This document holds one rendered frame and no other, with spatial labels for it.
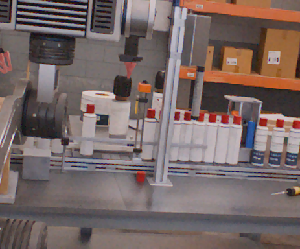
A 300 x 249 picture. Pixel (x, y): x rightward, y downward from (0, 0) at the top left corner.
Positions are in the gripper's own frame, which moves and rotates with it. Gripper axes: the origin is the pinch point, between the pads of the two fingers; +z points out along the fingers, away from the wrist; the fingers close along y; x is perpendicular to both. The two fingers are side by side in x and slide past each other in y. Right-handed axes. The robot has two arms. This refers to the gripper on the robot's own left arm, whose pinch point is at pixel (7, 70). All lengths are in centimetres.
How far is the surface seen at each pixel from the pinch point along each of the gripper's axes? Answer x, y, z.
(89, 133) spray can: -14.8, -11.3, 38.2
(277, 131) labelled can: -79, -1, 82
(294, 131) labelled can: -85, 0, 87
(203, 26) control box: -74, -16, 27
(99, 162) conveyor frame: -12, -14, 50
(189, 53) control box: -64, -23, 32
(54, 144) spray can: -1.3, -12.5, 34.5
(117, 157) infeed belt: -18, -8, 53
